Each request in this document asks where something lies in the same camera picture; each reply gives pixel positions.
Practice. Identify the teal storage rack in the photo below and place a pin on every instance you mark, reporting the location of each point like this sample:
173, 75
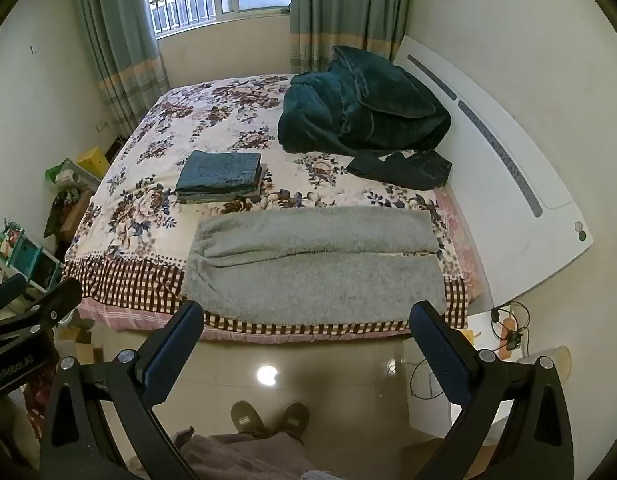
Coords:
19, 254

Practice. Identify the left teal curtain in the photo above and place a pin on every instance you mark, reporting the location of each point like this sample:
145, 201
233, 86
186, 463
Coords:
120, 41

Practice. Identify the teal curtain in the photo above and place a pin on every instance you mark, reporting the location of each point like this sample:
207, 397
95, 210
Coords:
317, 26
120, 41

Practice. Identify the folded blue jeans stack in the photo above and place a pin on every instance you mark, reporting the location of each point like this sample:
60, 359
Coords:
214, 177

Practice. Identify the dark shoe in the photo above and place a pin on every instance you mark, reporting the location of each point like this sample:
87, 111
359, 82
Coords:
247, 420
294, 421

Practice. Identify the white headboard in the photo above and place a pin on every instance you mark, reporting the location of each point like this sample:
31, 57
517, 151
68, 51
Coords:
523, 222

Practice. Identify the floral bed blanket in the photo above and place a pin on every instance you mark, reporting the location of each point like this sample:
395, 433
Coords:
130, 250

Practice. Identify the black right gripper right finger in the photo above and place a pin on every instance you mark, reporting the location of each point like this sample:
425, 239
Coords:
537, 440

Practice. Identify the right teal curtain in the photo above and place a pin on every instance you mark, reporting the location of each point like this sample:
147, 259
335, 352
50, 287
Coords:
317, 26

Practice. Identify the left dark shoe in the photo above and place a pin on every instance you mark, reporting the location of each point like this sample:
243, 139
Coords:
247, 420

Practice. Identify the brown cardboard box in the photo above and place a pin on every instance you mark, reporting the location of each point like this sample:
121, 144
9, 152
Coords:
74, 217

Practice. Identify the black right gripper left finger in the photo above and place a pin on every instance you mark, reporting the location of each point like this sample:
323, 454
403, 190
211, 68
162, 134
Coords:
77, 442

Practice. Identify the black garment on bed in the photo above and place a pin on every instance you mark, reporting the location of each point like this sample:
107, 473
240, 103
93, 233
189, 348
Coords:
420, 171

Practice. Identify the dark teal plush blanket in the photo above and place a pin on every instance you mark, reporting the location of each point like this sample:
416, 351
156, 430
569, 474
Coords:
362, 103

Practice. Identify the yellow box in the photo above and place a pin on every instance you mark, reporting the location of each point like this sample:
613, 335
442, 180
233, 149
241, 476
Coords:
94, 162

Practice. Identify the grey fleece pants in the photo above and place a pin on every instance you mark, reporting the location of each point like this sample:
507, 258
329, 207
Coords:
312, 266

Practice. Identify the right dark shoe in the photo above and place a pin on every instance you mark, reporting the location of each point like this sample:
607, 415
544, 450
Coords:
294, 421

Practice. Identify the green and white bag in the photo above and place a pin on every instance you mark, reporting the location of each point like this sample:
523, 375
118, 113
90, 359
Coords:
70, 175

